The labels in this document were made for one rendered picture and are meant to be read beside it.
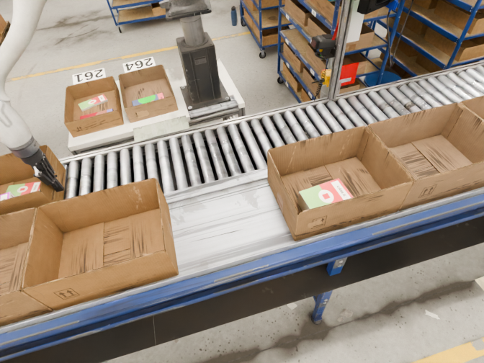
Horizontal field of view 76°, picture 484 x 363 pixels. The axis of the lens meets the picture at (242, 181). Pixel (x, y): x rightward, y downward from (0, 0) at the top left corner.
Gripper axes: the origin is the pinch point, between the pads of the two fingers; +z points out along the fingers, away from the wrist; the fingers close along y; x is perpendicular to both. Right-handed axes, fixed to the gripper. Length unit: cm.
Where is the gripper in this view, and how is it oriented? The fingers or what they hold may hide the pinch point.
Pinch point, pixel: (56, 184)
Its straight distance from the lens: 155.4
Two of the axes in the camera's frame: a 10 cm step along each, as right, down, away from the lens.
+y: -2.7, -7.2, 6.4
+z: 0.7, 6.5, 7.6
